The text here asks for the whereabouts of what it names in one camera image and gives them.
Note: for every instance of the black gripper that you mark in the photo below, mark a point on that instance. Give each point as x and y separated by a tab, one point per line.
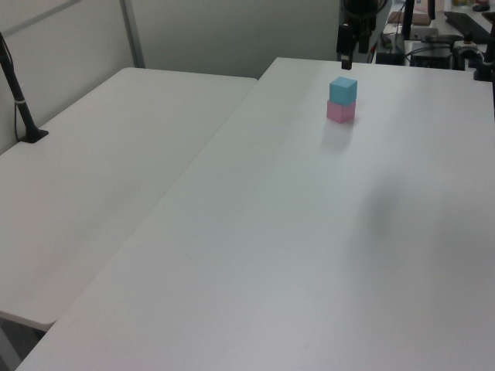
359	9

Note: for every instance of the blue cube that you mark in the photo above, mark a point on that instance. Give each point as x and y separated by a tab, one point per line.
342	91

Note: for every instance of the pink cube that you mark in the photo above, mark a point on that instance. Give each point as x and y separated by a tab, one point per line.
340	112

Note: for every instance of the brown cardboard box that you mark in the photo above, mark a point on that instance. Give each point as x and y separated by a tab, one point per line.
419	13

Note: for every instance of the black electronic device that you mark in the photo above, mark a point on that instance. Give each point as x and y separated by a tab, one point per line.
435	54

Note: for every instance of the black keyboard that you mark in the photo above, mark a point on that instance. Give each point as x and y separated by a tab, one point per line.
468	25

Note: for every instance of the black table clamp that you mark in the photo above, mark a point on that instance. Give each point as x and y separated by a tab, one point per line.
485	65

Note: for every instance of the white side table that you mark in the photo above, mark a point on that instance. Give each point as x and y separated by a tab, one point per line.
96	174

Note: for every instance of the black monitor post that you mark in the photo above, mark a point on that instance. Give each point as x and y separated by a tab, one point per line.
408	19

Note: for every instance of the black camera stand pole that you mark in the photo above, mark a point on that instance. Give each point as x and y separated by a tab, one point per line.
17	96

